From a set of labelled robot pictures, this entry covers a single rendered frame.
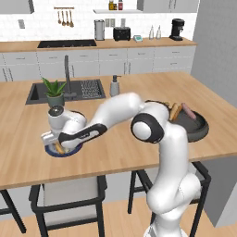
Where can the red jar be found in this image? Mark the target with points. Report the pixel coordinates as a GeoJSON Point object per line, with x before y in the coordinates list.
{"type": "Point", "coordinates": [120, 5]}

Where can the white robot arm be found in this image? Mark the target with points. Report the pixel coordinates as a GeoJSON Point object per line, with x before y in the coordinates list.
{"type": "Point", "coordinates": [172, 160]}

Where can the small orange jar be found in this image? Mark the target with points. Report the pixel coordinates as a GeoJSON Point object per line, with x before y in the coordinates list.
{"type": "Point", "coordinates": [115, 6]}

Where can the green plant in grey pot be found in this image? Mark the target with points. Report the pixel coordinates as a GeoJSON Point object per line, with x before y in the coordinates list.
{"type": "Point", "coordinates": [55, 92]}

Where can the dark grey bowl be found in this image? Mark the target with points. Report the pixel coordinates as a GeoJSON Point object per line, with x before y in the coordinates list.
{"type": "Point", "coordinates": [197, 128]}

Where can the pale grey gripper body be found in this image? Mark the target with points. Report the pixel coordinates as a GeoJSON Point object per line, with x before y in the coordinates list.
{"type": "Point", "coordinates": [50, 139]}

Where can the grey double wall socket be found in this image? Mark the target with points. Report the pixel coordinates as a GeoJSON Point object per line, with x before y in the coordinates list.
{"type": "Point", "coordinates": [109, 22]}

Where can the white wall shelf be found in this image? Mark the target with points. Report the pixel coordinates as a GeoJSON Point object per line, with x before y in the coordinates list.
{"type": "Point", "coordinates": [118, 11]}

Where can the grey soap dispenser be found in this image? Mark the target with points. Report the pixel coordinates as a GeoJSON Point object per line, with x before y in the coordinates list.
{"type": "Point", "coordinates": [114, 88]}

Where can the black coffee machine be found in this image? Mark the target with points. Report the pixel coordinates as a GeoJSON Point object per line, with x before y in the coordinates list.
{"type": "Point", "coordinates": [177, 31]}

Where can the grey wall cupboard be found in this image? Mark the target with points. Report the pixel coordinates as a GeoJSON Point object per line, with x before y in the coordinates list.
{"type": "Point", "coordinates": [15, 6]}
{"type": "Point", "coordinates": [168, 5]}

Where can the black toaster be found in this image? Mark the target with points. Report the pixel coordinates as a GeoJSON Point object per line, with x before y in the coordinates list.
{"type": "Point", "coordinates": [122, 34]}

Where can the grey base cupboard run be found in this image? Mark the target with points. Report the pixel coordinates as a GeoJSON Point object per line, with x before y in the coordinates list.
{"type": "Point", "coordinates": [102, 61]}

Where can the blue rimmed plate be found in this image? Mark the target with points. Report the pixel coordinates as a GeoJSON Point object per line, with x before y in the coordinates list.
{"type": "Point", "coordinates": [72, 152]}

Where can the dark grey sink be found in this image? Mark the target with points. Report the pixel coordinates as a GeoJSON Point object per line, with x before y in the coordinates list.
{"type": "Point", "coordinates": [80, 89]}

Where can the black stool grey seat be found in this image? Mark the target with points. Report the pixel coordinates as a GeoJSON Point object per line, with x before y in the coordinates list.
{"type": "Point", "coordinates": [12, 209]}
{"type": "Point", "coordinates": [203, 177]}
{"type": "Point", "coordinates": [71, 194]}

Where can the tan bun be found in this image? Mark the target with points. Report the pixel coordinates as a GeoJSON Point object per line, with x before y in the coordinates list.
{"type": "Point", "coordinates": [59, 149]}
{"type": "Point", "coordinates": [175, 111]}

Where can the hanging wooden spoon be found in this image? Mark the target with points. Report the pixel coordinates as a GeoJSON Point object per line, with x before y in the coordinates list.
{"type": "Point", "coordinates": [71, 21]}
{"type": "Point", "coordinates": [59, 19]}
{"type": "Point", "coordinates": [67, 19]}
{"type": "Point", "coordinates": [63, 20]}

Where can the small teal scale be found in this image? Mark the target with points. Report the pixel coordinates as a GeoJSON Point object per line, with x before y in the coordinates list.
{"type": "Point", "coordinates": [137, 38]}

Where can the black hob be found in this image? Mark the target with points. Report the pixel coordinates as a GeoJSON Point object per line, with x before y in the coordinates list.
{"type": "Point", "coordinates": [66, 43]}

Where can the pink sausage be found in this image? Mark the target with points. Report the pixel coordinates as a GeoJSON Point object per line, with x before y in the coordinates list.
{"type": "Point", "coordinates": [189, 111]}

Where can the dark grey tap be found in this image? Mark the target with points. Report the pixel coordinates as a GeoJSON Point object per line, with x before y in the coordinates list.
{"type": "Point", "coordinates": [67, 77]}

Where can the pale grey shaker bottle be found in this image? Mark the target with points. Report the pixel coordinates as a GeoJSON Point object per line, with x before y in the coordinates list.
{"type": "Point", "coordinates": [151, 34]}
{"type": "Point", "coordinates": [158, 33]}

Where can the wooden tool rail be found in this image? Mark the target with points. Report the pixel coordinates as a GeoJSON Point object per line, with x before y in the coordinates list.
{"type": "Point", "coordinates": [64, 8]}

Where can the yellow jar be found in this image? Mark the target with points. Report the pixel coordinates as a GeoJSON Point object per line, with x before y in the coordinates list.
{"type": "Point", "coordinates": [111, 5]}

